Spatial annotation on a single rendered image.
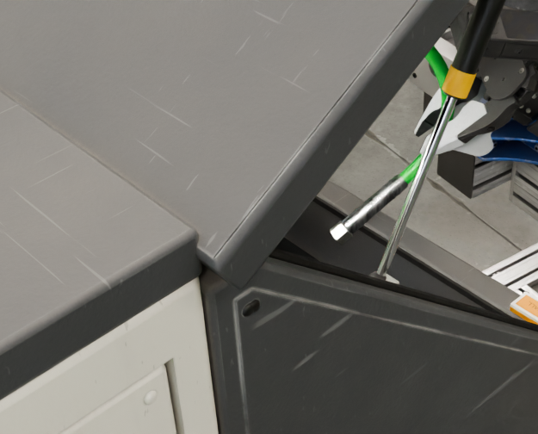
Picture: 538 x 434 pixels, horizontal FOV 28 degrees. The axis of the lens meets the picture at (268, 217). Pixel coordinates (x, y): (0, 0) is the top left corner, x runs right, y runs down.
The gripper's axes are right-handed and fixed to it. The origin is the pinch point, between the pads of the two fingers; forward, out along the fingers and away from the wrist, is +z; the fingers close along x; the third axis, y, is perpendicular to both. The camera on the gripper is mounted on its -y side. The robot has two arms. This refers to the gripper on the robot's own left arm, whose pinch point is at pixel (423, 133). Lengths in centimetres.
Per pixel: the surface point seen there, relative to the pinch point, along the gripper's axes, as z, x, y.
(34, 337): -4, -43, -49
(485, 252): 72, 84, 135
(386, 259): -5.1, -26.8, -18.9
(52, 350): -4, -43, -48
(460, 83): -17.8, -21.4, -23.6
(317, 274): -6.7, -33.1, -29.3
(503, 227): 68, 93, 141
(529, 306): 9.1, -6.5, 27.8
